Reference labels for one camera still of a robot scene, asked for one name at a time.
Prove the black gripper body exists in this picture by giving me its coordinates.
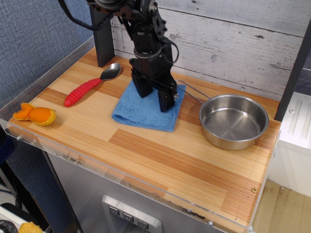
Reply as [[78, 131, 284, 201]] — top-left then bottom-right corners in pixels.
[[130, 43, 177, 91]]

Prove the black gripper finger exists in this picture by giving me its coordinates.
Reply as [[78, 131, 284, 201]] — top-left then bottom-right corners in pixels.
[[158, 88, 179, 112], [132, 72, 153, 98]]

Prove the blue towel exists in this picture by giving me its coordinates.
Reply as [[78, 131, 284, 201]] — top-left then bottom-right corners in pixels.
[[112, 81, 186, 132]]

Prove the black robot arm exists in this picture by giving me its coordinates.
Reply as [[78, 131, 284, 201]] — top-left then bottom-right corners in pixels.
[[87, 0, 178, 112]]

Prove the clear acrylic table guard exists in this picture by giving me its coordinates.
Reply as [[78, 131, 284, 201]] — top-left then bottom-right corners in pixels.
[[0, 118, 255, 233]]

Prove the orange plush fish toy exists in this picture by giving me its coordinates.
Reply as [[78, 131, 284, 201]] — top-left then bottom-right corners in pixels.
[[13, 103, 56, 126]]

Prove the silver button control panel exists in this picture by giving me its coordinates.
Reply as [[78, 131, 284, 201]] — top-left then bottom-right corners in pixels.
[[102, 195, 162, 233]]

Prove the white ribbed appliance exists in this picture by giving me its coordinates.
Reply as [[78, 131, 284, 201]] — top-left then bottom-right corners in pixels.
[[268, 92, 311, 196]]

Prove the yellow and black bag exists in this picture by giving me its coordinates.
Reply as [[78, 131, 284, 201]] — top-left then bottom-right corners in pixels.
[[0, 220, 43, 233]]

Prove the spoon with red handle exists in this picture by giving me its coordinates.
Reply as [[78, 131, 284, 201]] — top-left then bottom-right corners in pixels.
[[64, 63, 121, 107]]

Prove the dark left vertical post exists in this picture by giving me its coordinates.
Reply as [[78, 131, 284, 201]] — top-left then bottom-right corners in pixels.
[[89, 7, 115, 67]]

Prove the dark vertical post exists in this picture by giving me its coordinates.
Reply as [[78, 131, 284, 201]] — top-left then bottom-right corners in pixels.
[[89, 7, 115, 67], [274, 21, 311, 121]]

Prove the steel pan with wire handle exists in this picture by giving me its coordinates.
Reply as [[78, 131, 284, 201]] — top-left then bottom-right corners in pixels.
[[176, 80, 269, 150]]

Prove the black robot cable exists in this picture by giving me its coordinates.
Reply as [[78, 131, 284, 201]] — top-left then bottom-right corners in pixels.
[[57, 0, 115, 32]]

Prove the dark right vertical post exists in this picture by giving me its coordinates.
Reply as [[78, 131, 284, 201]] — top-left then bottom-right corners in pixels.
[[274, 21, 311, 121]]

